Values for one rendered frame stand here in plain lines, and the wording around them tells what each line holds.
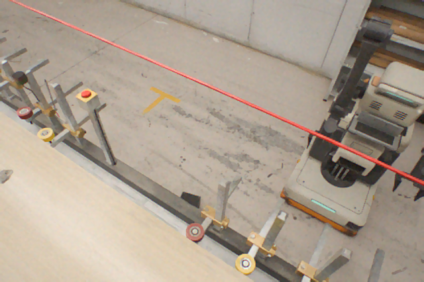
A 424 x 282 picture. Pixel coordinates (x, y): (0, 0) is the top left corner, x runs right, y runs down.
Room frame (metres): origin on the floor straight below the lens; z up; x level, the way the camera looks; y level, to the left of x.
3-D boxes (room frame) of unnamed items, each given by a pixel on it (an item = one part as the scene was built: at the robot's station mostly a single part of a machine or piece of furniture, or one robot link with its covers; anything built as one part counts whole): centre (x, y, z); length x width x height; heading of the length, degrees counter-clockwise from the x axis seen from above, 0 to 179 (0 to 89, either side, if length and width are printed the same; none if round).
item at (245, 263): (0.37, -0.16, 0.85); 0.08 x 0.08 x 0.11
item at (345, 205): (1.31, -0.99, 0.16); 0.67 x 0.64 x 0.25; 151
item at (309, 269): (0.37, -0.47, 0.81); 0.14 x 0.06 x 0.05; 60
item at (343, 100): (1.01, -0.57, 1.40); 0.11 x 0.06 x 0.43; 61
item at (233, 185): (0.67, -0.04, 0.80); 0.43 x 0.03 x 0.04; 150
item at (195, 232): (0.50, 0.05, 0.85); 0.08 x 0.08 x 0.11
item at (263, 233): (0.55, -0.26, 0.81); 0.43 x 0.03 x 0.04; 150
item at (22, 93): (1.35, 1.25, 0.87); 0.04 x 0.04 x 0.48; 60
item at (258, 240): (0.49, -0.25, 0.81); 0.14 x 0.06 x 0.05; 60
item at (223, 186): (0.61, -0.05, 0.91); 0.04 x 0.04 x 0.48; 60
